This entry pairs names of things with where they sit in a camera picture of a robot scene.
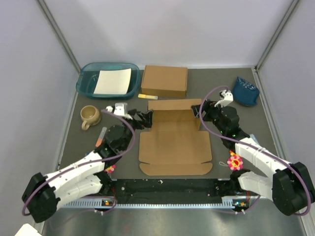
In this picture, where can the orange flower toy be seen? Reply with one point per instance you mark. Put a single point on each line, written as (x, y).
(233, 154)

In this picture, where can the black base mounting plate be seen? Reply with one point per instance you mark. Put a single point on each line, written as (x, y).
(171, 191)

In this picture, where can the brown cardboard box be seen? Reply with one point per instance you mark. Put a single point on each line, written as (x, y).
(175, 146)
(165, 81)

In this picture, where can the pink flower toy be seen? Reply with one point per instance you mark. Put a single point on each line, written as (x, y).
(235, 163)
(110, 169)

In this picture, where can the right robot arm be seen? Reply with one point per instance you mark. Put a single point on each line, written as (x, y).
(287, 185)

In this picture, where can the white paper sheet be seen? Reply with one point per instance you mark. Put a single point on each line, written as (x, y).
(114, 82)

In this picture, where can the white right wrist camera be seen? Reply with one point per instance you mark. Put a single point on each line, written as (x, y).
(226, 97)

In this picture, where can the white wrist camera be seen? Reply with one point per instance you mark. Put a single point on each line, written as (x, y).
(119, 109)
(226, 97)

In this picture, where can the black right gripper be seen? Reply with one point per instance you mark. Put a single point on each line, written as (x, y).
(208, 106)

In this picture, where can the pink flower toy right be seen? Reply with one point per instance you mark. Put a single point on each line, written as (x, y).
(235, 163)

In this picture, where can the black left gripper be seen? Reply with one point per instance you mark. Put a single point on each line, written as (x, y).
(146, 119)

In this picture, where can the yellow white marker pen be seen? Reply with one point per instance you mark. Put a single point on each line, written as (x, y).
(145, 96)

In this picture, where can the light blue pen right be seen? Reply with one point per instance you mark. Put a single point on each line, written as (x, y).
(253, 137)

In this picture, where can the white object bottom corner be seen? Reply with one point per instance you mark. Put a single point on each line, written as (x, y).
(27, 230)

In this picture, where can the grey slotted cable duct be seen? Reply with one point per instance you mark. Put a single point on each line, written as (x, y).
(103, 203)

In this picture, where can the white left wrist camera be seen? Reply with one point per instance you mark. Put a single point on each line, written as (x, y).
(119, 109)

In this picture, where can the folded brown cardboard box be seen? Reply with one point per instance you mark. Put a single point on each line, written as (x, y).
(165, 81)

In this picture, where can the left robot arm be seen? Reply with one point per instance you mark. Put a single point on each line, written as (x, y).
(45, 194)

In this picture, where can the grey orange marker pen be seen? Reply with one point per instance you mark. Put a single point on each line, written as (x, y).
(101, 137)

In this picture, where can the beige ceramic mug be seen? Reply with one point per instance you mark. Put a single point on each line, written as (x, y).
(90, 116)

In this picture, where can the pink flower toy left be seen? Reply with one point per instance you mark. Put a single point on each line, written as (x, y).
(110, 169)

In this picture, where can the dark blue crumpled bag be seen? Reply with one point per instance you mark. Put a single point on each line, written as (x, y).
(245, 93)

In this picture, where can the teal plastic bin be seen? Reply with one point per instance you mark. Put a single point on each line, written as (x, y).
(89, 75)

